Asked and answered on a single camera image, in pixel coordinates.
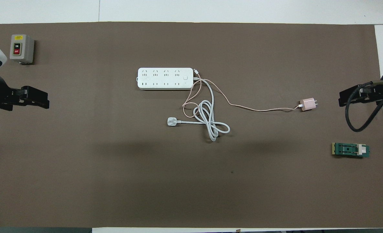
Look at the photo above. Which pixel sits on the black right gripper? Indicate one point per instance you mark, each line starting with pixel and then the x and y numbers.
pixel 369 97

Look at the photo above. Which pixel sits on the pink charger adapter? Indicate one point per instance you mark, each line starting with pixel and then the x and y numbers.
pixel 307 104

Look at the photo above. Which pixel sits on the white power strip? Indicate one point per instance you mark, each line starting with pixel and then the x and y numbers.
pixel 165 79

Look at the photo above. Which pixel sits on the green circuit board module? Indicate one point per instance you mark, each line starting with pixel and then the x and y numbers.
pixel 346 149

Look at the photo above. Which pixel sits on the brown table mat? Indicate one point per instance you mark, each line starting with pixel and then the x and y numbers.
pixel 191 181

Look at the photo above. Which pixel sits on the grey on-off switch box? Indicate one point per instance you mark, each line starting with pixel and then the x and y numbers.
pixel 21 48

